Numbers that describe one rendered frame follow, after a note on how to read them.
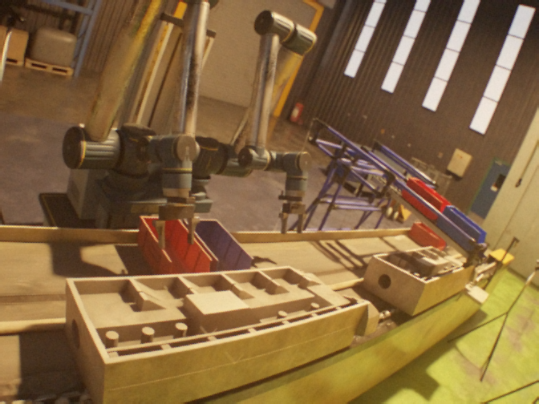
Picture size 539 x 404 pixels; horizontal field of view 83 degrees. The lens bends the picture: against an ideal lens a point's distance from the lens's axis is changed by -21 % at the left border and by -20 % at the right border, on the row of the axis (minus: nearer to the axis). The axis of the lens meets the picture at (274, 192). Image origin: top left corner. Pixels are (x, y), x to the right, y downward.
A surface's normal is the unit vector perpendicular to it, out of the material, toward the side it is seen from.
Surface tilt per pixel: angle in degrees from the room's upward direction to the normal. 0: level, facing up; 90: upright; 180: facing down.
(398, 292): 90
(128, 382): 80
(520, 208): 90
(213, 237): 88
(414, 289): 90
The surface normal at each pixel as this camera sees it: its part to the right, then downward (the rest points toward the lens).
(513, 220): -0.72, -0.07
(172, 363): 0.65, 0.31
